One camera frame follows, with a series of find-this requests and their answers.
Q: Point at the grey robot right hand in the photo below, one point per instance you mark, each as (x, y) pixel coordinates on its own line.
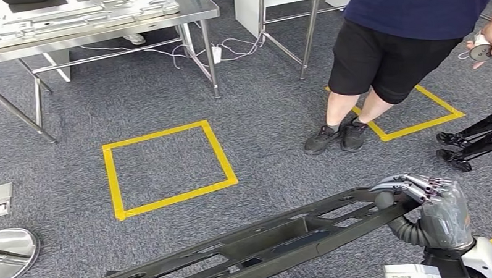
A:
(447, 221)

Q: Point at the white grey handheld controller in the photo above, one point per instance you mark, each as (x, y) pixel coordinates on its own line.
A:
(480, 53)

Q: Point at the long black plastic panel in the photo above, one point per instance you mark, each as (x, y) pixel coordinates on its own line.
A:
(274, 239)

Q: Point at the black silver humanoid robot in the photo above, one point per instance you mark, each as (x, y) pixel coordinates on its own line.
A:
(455, 157)

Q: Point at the yellow floor tape square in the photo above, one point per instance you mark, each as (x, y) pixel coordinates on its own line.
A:
(421, 126)
(113, 183)

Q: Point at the person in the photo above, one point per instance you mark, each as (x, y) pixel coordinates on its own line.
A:
(390, 55)

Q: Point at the white power strip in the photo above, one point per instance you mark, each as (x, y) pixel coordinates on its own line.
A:
(216, 55)

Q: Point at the person's foot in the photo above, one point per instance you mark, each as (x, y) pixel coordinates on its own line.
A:
(135, 39)

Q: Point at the silver stamped metal panel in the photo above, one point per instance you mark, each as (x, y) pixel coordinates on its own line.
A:
(82, 21)

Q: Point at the white furniture leg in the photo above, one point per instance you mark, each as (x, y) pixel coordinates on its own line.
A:
(57, 64)

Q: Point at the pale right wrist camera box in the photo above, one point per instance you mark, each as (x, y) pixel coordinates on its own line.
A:
(410, 273)

